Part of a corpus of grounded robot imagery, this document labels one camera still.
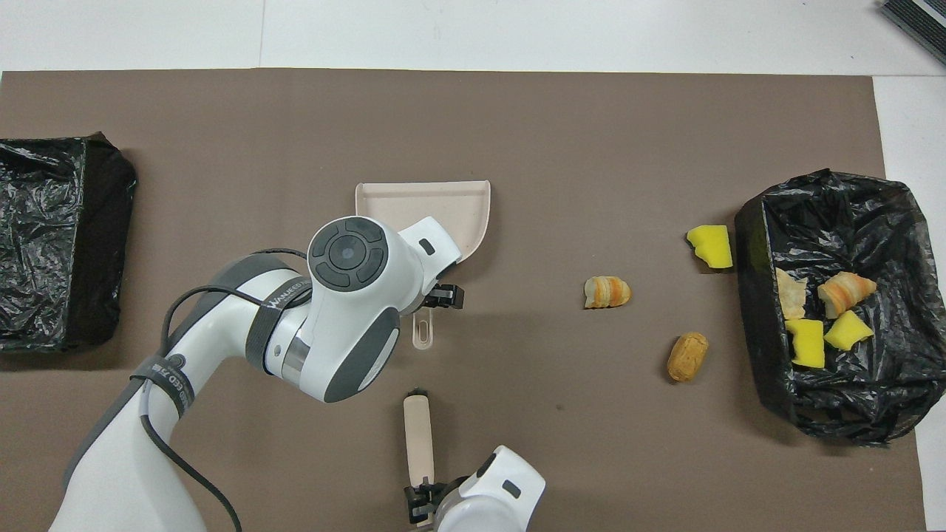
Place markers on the torn pale croissant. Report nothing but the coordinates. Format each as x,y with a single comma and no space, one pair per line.
791,295

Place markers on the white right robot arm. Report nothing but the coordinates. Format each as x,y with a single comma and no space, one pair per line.
495,495

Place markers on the brown bread roll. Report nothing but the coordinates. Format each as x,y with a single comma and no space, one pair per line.
687,358

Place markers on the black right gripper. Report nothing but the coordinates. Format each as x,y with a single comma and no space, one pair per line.
437,493

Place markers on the yellow sponge piece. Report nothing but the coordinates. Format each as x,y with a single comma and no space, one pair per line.
711,247

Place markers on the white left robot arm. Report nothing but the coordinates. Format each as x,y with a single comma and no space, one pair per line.
347,310

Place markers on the bin covered by black bag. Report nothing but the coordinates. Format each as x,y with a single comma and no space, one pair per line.
52,244

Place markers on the beige plastic dustpan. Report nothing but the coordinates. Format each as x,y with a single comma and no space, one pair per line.
451,207

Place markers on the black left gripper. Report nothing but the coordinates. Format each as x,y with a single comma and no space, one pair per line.
447,297

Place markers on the small striped croissant piece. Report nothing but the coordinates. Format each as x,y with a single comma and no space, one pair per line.
607,292

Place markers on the open bin with black bag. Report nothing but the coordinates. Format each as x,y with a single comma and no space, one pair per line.
887,399

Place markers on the orange striped croissant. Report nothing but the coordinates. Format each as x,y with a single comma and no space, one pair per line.
842,292

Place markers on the brown table mat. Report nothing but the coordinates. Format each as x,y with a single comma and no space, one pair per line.
517,111

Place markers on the grey ribbed object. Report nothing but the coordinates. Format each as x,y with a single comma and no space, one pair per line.
924,18

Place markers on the yellow notched sponge block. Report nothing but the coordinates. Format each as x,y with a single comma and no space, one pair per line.
807,343

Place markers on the small yellow sponge wedge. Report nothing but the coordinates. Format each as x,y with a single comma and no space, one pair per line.
848,332

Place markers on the beige hand brush black bristles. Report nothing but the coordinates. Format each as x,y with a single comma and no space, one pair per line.
418,436

